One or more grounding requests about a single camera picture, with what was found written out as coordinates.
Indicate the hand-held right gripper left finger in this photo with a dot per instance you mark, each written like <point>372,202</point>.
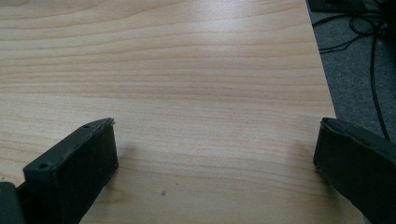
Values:
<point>71,171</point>

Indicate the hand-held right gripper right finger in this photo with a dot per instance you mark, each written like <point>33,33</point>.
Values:
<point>358,168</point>

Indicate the black stand base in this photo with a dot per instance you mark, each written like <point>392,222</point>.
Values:
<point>339,5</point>

